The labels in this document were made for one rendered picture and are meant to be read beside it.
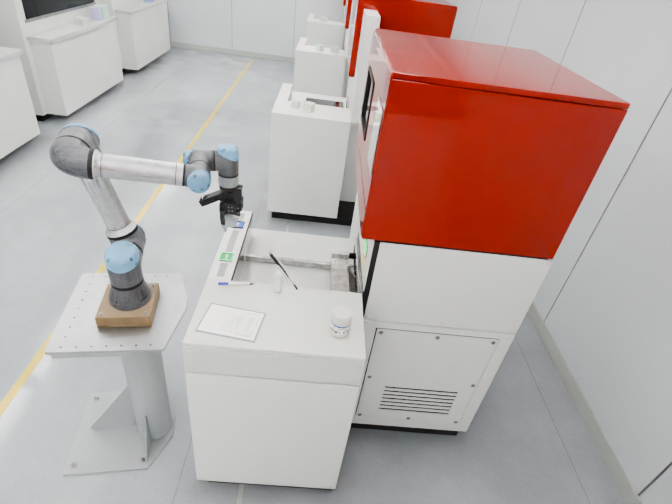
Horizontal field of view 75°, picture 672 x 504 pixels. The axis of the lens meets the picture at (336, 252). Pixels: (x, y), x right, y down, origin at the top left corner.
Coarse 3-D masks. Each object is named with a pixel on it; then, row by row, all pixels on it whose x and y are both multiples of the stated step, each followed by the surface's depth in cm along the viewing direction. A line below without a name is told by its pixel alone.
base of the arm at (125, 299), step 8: (144, 280) 171; (112, 288) 164; (120, 288) 162; (128, 288) 163; (136, 288) 165; (144, 288) 169; (112, 296) 166; (120, 296) 164; (128, 296) 165; (136, 296) 166; (144, 296) 170; (112, 304) 167; (120, 304) 165; (128, 304) 166; (136, 304) 167; (144, 304) 170
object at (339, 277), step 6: (336, 270) 203; (342, 270) 203; (348, 270) 204; (336, 276) 199; (342, 276) 200; (348, 276) 200; (336, 282) 196; (342, 282) 196; (348, 282) 197; (330, 288) 195; (336, 288) 192; (342, 288) 193; (348, 288) 193
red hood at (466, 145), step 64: (384, 64) 148; (448, 64) 149; (512, 64) 164; (384, 128) 139; (448, 128) 139; (512, 128) 139; (576, 128) 139; (384, 192) 152; (448, 192) 152; (512, 192) 152; (576, 192) 152
